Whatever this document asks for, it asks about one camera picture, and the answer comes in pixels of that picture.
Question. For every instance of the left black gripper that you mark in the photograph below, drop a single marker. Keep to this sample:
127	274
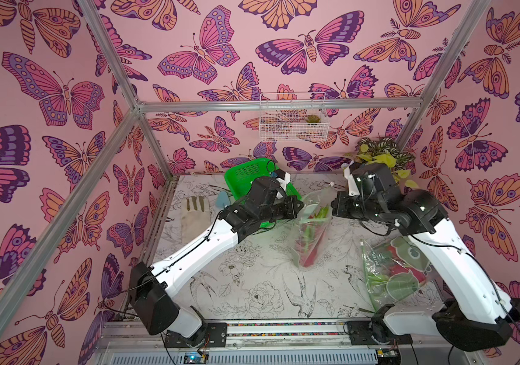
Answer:
290	213

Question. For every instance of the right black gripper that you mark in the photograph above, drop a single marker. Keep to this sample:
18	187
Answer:
342	207

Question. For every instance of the clear green zip-top bag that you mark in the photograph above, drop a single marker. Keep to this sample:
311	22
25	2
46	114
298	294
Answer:
321	198

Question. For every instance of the pink dragon fruit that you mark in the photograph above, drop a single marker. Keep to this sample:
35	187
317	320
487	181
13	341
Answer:
311	232

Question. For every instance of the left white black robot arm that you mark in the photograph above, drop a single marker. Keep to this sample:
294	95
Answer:
152	288

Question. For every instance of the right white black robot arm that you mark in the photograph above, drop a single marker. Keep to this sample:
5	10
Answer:
480	315

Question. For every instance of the green plastic basket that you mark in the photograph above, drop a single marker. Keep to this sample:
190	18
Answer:
250	175

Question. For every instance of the potted plant in amber vase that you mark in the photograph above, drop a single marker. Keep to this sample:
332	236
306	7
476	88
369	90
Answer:
384	150

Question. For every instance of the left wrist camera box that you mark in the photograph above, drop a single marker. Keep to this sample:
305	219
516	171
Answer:
283	178

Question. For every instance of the white wire wall basket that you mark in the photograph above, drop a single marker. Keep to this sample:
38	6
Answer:
284	120

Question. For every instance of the small succulent in wire basket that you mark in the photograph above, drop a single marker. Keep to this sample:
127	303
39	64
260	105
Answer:
313	119

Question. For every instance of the metal base rail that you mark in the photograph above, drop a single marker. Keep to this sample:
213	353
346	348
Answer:
303	341

